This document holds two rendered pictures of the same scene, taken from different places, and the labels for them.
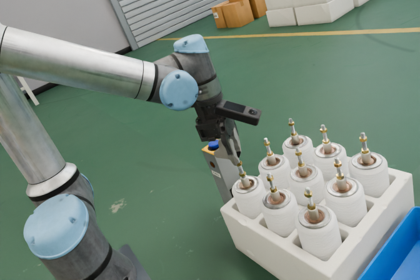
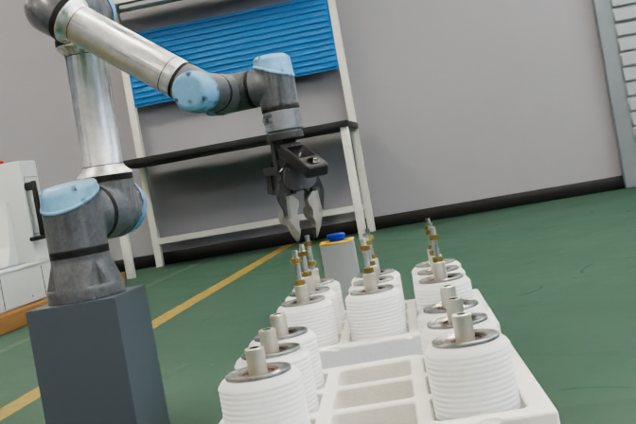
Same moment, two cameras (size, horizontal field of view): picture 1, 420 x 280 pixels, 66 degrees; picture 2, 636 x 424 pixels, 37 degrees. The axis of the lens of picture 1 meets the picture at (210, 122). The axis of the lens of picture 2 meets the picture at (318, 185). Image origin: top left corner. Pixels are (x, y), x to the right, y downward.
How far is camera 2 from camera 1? 1.37 m
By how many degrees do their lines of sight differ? 41
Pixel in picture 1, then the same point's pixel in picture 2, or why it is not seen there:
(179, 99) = (185, 97)
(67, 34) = (485, 119)
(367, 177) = (418, 294)
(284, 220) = not seen: hidden behind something
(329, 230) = (295, 311)
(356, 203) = (362, 308)
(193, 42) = (264, 59)
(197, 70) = (264, 93)
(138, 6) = not seen: outside the picture
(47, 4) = (467, 52)
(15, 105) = (92, 84)
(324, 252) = not seen: hidden behind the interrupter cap
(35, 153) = (92, 134)
